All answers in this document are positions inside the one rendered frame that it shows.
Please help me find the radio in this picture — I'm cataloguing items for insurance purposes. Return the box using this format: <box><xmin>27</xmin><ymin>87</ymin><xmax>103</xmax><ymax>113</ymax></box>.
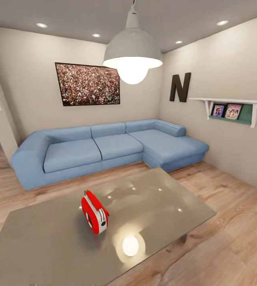
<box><xmin>81</xmin><ymin>190</ymin><xmax>109</xmax><ymax>234</ymax></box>

